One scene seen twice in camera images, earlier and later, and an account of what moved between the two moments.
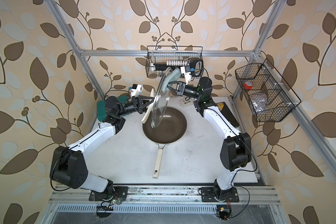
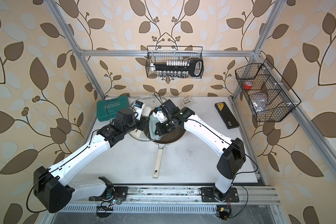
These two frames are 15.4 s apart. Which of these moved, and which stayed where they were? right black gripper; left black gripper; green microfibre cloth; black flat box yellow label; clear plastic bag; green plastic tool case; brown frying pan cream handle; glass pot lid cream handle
Moved: green microfibre cloth; left black gripper; glass pot lid cream handle; right black gripper
Stayed: black flat box yellow label; green plastic tool case; clear plastic bag; brown frying pan cream handle
